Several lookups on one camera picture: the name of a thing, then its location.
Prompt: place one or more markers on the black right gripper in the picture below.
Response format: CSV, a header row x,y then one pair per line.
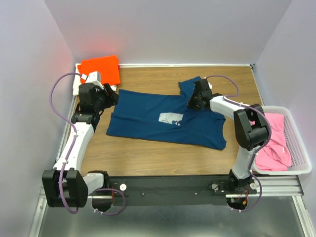
x,y
190,103

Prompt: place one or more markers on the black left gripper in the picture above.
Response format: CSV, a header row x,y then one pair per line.
x,y
112,98

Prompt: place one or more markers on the blue Mickey print t-shirt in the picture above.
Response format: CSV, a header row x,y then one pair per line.
x,y
166,118

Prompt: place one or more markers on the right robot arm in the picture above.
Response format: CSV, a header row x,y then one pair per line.
x,y
252,132

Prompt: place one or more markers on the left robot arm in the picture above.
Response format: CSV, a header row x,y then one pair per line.
x,y
64,185

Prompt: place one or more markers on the folded white t-shirt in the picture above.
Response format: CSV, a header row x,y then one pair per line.
x,y
77,82

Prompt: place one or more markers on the folded orange t-shirt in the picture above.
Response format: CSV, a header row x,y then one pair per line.
x,y
108,67

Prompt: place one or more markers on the pink t-shirt in basket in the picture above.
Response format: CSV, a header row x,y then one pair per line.
x,y
275,156

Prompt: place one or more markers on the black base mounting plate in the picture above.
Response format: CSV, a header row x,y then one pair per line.
x,y
167,190

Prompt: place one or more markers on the white plastic laundry basket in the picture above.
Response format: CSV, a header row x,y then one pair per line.
x,y
300,160

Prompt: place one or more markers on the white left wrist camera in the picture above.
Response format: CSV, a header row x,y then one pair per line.
x,y
94,78

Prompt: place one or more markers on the aluminium extrusion rail frame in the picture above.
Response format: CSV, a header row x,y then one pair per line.
x,y
267,185

